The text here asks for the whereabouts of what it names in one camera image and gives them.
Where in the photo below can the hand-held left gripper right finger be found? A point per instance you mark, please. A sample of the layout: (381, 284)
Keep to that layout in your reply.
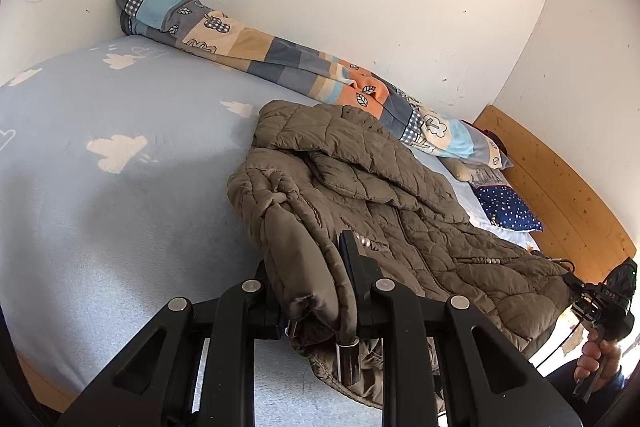
(360, 287)

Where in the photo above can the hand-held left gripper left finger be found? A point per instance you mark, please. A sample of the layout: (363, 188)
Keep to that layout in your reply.
(250, 307)

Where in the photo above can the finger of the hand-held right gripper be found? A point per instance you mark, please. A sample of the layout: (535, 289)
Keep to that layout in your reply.
(585, 311)
(582, 284)

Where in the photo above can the brown quilted jacket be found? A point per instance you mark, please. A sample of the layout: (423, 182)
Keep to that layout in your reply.
(425, 232)

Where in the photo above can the person's right hand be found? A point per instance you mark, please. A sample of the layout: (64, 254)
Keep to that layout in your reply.
(589, 359)

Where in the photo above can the pale blue pillow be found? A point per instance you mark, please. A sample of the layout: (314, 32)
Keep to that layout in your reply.
(500, 234)

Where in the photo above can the wooden bed headboard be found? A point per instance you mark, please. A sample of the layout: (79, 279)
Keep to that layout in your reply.
(560, 187)

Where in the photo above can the navy star pillow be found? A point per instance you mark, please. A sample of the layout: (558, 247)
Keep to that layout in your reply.
(510, 209)

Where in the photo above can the light blue cloud blanket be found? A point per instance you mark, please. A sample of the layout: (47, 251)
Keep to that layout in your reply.
(125, 207)

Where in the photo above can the beige printed pillow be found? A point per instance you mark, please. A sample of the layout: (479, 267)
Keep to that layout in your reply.
(470, 169)

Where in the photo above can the dark red cloth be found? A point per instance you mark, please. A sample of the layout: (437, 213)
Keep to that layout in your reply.
(497, 144)

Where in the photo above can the patchwork print quilt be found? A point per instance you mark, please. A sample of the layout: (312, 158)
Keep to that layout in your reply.
(250, 42)

